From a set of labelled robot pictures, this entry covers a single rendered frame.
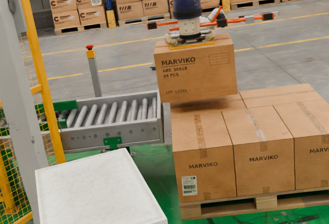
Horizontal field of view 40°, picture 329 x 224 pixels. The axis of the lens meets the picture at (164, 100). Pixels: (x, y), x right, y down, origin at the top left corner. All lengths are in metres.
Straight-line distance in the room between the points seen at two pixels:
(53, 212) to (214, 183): 1.65
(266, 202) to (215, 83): 0.95
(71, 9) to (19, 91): 8.22
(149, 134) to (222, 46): 0.85
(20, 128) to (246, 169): 1.47
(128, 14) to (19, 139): 8.16
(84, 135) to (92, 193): 1.77
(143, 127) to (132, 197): 1.79
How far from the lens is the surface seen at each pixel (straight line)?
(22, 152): 2.78
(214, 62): 3.43
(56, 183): 1.88
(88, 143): 3.52
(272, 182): 3.21
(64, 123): 3.60
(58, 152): 3.47
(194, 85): 3.47
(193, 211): 3.24
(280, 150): 3.10
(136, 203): 1.63
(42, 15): 12.08
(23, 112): 2.68
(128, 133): 3.45
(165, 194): 3.59
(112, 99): 4.05
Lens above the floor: 1.89
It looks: 20 degrees down
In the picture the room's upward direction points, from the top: 8 degrees counter-clockwise
